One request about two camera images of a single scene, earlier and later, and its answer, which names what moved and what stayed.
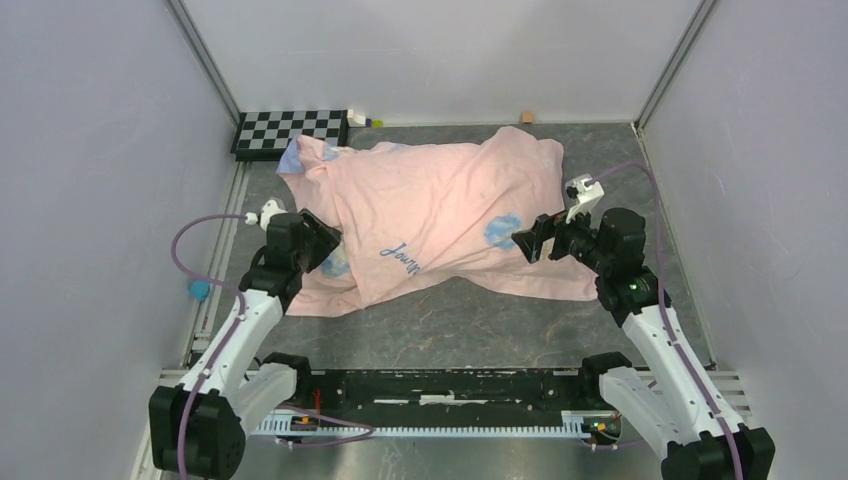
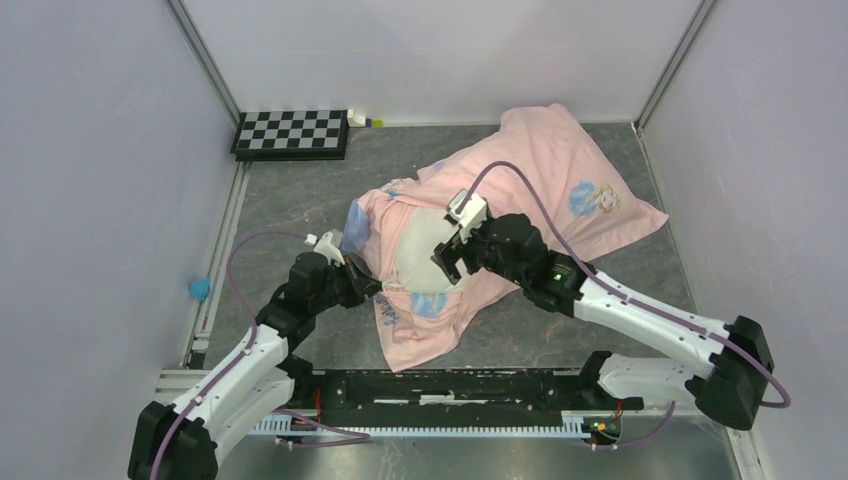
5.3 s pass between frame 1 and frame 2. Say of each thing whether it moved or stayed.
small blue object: stayed
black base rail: stayed
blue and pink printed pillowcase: moved
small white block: stayed
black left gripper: moved
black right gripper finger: moved
